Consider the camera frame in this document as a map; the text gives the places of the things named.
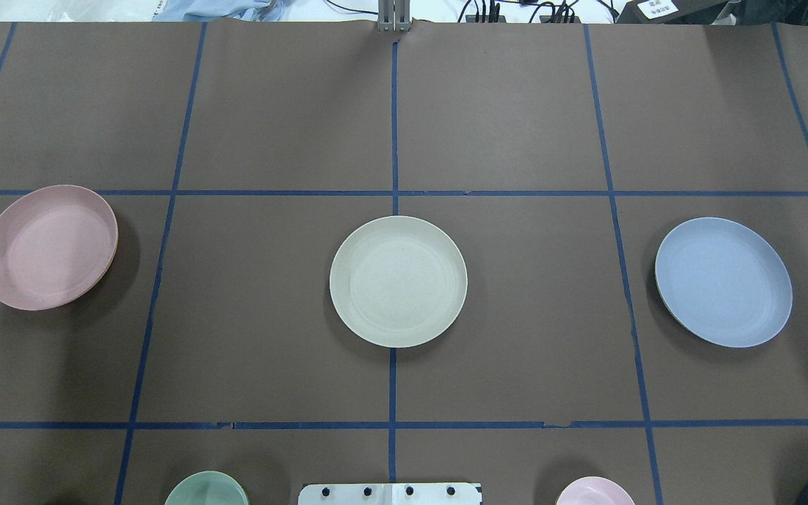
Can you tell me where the pink plate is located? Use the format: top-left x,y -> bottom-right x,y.
0,184 -> 119,312

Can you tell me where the grey aluminium frame post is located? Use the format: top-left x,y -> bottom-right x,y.
377,0 -> 412,32

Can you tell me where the cream plate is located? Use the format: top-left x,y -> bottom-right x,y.
328,215 -> 469,349

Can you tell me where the pink bowl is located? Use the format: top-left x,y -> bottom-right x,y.
555,476 -> 635,505

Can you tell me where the blue plate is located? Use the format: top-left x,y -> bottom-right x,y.
654,217 -> 794,349

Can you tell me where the black box with label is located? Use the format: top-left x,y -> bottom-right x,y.
615,1 -> 732,25

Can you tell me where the green bowl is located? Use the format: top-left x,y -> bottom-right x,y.
164,471 -> 250,504

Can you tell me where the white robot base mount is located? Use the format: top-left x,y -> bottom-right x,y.
297,482 -> 483,504

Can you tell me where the light blue cloth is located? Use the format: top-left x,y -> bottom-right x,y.
153,1 -> 286,22

